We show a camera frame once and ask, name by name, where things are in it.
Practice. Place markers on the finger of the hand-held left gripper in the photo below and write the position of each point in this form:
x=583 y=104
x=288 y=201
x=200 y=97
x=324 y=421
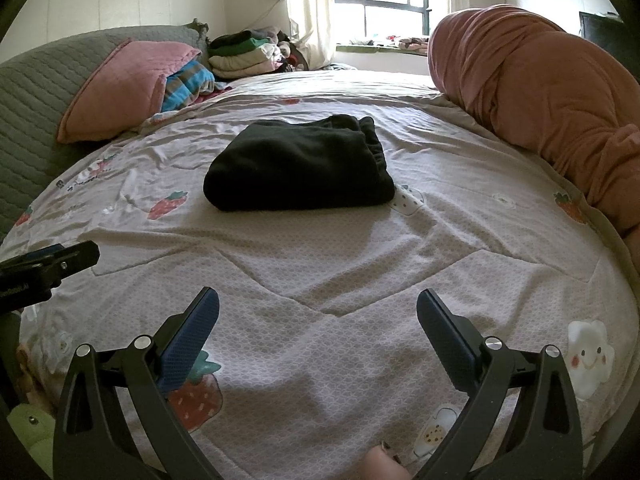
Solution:
x=70 y=257

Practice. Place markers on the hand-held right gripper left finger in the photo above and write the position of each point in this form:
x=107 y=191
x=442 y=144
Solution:
x=187 y=345

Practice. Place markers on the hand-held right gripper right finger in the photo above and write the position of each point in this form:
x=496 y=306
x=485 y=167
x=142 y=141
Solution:
x=450 y=345

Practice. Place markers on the black sweater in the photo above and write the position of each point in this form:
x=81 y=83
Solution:
x=300 y=170

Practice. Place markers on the stack of folded clothes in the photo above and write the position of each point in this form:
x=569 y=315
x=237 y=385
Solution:
x=240 y=60

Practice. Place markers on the pile of mixed clothes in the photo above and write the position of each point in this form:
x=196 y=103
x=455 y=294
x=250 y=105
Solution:
x=291 y=55

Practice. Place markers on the printed strawberry blanket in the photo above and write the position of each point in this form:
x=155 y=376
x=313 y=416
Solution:
x=350 y=270

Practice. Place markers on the pink rounded object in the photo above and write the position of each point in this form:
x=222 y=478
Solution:
x=387 y=465

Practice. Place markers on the green quilted headboard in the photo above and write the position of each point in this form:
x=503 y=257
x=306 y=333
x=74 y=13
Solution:
x=35 y=125

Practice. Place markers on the green plush cloth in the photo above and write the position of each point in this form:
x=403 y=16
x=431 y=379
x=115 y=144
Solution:
x=30 y=435

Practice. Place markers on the pink quilted pillow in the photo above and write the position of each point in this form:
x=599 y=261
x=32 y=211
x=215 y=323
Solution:
x=120 y=90

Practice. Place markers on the blue striped cloth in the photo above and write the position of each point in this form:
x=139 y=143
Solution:
x=187 y=82

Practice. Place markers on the pink rolled duvet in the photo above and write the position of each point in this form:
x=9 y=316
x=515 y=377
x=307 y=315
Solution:
x=540 y=95

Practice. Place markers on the row of clutter on windowsill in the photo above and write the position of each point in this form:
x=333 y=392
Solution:
x=400 y=42

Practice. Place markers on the window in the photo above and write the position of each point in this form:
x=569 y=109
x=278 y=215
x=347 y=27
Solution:
x=390 y=20

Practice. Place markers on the dark television screen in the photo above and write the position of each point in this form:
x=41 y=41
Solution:
x=600 y=27

